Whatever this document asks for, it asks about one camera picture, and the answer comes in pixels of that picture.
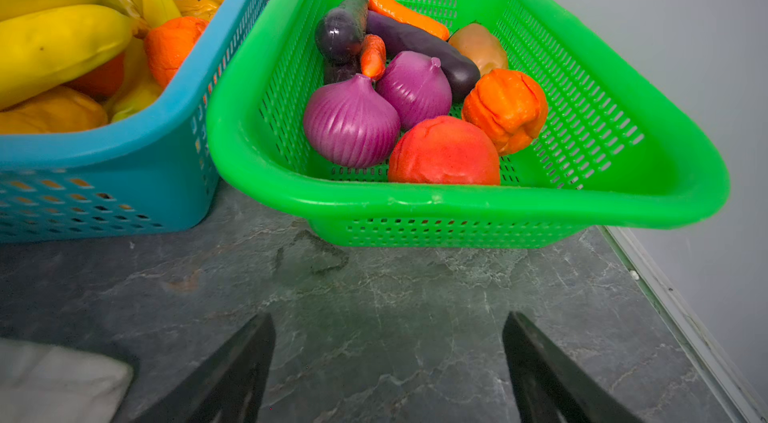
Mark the green plastic basket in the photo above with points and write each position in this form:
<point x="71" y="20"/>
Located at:
<point x="614" y="150"/>

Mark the teal plastic basket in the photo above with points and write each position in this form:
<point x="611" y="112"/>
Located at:
<point x="149" y="173"/>

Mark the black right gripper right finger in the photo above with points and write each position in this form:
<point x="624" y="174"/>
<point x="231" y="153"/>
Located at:
<point x="550" y="387"/>

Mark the orange carrot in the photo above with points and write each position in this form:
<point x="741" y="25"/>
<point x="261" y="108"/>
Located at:
<point x="401" y="14"/>

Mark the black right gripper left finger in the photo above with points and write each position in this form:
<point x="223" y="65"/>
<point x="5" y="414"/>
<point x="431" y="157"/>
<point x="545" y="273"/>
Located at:
<point x="229" y="385"/>

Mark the dark green cucumber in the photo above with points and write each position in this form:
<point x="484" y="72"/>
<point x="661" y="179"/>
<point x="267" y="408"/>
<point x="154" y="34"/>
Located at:
<point x="340" y="33"/>

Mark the orange tangerine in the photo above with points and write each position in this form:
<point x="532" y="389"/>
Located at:
<point x="168" y="46"/>

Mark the long dark eggplant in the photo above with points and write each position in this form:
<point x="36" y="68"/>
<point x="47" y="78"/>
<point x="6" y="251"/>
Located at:
<point x="461" y="73"/>

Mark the small purple onion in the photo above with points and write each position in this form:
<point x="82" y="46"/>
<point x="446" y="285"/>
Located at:
<point x="416" y="87"/>

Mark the red tomato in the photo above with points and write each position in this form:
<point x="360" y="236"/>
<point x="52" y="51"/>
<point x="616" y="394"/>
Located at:
<point x="445" y="150"/>

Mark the brown potato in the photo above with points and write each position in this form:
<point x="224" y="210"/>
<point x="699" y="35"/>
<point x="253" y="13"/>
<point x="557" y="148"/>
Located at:
<point x="476" y="43"/>

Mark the white canvas tote bag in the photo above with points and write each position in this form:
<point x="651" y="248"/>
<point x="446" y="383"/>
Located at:
<point x="49" y="383"/>

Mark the small red chili carrot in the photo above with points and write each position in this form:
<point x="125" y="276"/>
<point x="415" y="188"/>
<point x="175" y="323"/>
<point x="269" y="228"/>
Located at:
<point x="373" y="58"/>

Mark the large purple onion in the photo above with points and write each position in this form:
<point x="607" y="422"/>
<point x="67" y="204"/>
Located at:
<point x="350" y="124"/>

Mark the yellow banana bunch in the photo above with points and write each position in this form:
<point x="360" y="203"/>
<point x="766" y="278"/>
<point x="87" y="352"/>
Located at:
<point x="46" y="43"/>

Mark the orange bell pepper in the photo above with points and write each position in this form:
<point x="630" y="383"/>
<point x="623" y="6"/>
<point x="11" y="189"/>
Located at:
<point x="509" y="107"/>

